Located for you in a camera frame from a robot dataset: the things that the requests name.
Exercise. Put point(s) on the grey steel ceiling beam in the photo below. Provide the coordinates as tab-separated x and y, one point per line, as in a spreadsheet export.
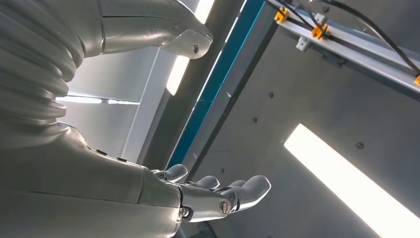
233	82

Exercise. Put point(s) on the narrow ceiling light strip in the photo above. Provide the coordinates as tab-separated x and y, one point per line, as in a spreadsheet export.
78	99

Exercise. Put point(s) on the white ceiling column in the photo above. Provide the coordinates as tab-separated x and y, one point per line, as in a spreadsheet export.
144	115

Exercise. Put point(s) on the long ceiling light panel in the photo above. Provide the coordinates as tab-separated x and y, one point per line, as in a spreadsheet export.
177	75

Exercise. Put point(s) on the wide ceiling light panel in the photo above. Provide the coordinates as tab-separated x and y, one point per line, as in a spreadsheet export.
344	177

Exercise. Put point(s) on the white rail bracket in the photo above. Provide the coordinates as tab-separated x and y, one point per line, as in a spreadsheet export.
321	18
302	43

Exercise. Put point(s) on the aluminium ceiling rail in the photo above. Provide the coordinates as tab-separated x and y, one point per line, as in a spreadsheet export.
361	54

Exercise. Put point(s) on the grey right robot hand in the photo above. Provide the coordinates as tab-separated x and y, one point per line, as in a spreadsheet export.
98	203

